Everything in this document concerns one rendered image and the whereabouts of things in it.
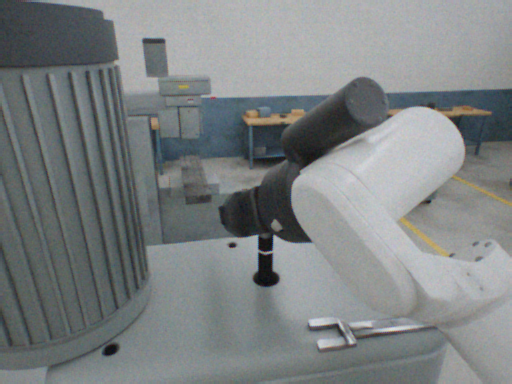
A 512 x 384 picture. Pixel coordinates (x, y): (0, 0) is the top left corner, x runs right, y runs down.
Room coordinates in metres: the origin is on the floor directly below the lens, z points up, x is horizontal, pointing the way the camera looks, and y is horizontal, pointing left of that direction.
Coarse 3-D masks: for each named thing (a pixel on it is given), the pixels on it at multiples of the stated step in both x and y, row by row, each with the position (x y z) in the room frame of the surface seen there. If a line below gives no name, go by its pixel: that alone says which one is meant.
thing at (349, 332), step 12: (312, 324) 0.30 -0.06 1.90; (324, 324) 0.30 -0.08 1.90; (336, 324) 0.30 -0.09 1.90; (348, 324) 0.30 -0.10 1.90; (360, 324) 0.30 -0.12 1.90; (372, 324) 0.30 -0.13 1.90; (384, 324) 0.30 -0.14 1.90; (396, 324) 0.30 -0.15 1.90; (408, 324) 0.30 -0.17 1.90; (420, 324) 0.30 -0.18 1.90; (432, 324) 0.30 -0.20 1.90; (348, 336) 0.28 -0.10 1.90; (360, 336) 0.28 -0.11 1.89; (372, 336) 0.28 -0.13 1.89; (324, 348) 0.26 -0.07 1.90; (336, 348) 0.27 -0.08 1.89
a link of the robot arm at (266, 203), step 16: (272, 176) 0.31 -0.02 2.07; (240, 192) 0.37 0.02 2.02; (256, 192) 0.34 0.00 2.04; (272, 192) 0.29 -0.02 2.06; (224, 208) 0.36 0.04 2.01; (240, 208) 0.36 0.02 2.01; (256, 208) 0.33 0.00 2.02; (272, 208) 0.29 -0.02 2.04; (224, 224) 0.36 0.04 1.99; (240, 224) 0.35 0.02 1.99; (256, 224) 0.32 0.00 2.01; (272, 224) 0.29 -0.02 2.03; (288, 240) 0.30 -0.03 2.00; (304, 240) 0.28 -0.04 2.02
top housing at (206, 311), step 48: (240, 240) 0.48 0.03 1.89; (192, 288) 0.37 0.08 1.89; (240, 288) 0.37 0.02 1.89; (288, 288) 0.37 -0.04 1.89; (336, 288) 0.37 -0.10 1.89; (144, 336) 0.29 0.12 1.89; (192, 336) 0.29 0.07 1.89; (240, 336) 0.29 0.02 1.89; (288, 336) 0.29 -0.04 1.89; (336, 336) 0.29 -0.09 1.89; (384, 336) 0.29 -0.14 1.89; (432, 336) 0.30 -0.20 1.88
